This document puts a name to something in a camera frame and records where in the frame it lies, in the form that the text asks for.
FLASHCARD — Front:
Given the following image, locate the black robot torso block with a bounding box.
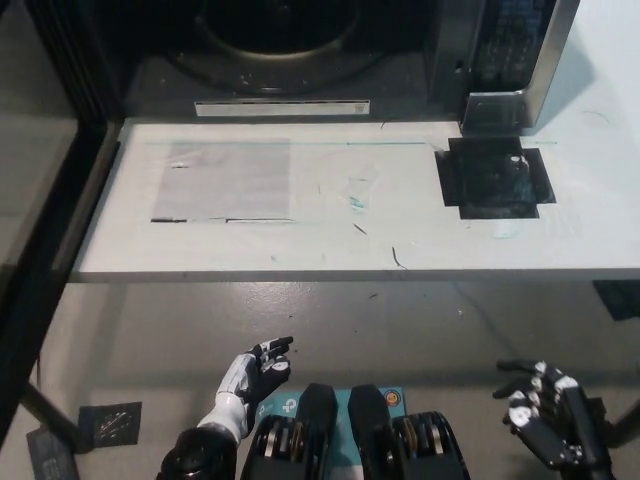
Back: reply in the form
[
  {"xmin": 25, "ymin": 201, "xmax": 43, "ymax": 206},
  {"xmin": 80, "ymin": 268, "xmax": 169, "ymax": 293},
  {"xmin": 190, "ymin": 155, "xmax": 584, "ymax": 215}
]
[
  {"xmin": 348, "ymin": 383, "xmax": 474, "ymax": 480},
  {"xmin": 242, "ymin": 382, "xmax": 342, "ymax": 480}
]

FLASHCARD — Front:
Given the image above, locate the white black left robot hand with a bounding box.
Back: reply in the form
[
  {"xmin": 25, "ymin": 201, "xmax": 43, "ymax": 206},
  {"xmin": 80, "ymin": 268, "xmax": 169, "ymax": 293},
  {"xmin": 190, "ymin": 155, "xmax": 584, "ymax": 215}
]
[{"xmin": 217, "ymin": 336, "xmax": 295, "ymax": 407}]

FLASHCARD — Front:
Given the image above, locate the black right robot torso block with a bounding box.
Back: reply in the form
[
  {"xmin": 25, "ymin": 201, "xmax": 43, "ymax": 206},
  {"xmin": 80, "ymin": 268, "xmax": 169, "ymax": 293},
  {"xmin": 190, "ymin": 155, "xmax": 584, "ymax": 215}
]
[{"xmin": 348, "ymin": 383, "xmax": 474, "ymax": 480}]

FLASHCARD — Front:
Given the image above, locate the dark metal table leg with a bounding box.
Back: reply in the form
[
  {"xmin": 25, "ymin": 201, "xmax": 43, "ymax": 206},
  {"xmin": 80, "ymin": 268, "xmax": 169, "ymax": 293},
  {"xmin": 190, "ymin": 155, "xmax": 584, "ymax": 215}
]
[{"xmin": 22, "ymin": 379, "xmax": 84, "ymax": 454}]

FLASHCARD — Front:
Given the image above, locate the clear plastic tape sheet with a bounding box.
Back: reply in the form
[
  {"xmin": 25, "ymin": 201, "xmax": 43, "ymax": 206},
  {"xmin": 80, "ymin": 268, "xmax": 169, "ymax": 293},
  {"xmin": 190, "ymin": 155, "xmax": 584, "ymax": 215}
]
[{"xmin": 149, "ymin": 138, "xmax": 294, "ymax": 224}]

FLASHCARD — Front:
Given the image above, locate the square black floor marker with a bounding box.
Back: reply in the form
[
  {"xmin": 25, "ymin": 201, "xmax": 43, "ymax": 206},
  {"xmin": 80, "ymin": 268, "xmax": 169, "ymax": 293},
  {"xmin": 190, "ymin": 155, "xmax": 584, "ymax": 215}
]
[{"xmin": 78, "ymin": 401, "xmax": 144, "ymax": 447}]

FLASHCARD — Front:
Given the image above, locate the black left robot torso block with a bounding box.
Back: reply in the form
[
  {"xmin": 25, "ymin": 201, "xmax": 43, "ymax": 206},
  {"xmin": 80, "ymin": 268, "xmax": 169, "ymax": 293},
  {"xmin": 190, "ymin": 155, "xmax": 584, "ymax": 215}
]
[{"xmin": 242, "ymin": 382, "xmax": 342, "ymax": 480}]

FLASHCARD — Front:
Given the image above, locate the black floor marker with print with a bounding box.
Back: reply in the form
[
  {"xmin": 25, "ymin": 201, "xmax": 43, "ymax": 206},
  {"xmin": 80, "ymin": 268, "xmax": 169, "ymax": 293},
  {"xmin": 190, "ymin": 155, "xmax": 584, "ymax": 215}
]
[{"xmin": 25, "ymin": 427, "xmax": 81, "ymax": 480}]

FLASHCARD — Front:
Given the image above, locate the stainless steel microwave body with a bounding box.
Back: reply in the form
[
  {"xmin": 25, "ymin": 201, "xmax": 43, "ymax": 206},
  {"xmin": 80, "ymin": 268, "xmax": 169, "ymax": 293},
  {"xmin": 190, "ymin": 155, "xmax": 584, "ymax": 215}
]
[{"xmin": 49, "ymin": 0, "xmax": 582, "ymax": 137}]

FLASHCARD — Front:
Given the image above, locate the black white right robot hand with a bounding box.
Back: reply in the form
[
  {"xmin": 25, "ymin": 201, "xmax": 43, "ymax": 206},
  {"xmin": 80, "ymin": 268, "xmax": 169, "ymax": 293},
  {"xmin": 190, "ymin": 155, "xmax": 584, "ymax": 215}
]
[{"xmin": 492, "ymin": 358, "xmax": 609, "ymax": 470}]

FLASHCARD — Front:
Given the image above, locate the black tape patch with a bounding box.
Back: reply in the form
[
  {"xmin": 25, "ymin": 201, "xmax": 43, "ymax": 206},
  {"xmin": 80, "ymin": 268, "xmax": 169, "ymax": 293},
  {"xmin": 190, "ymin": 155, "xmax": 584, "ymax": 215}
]
[{"xmin": 433, "ymin": 135, "xmax": 558, "ymax": 220}]

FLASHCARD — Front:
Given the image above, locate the glass microwave turntable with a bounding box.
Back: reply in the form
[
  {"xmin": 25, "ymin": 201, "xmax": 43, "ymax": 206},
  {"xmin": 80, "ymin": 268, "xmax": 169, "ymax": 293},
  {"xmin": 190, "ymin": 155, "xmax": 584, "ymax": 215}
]
[{"xmin": 167, "ymin": 0, "xmax": 419, "ymax": 95}]

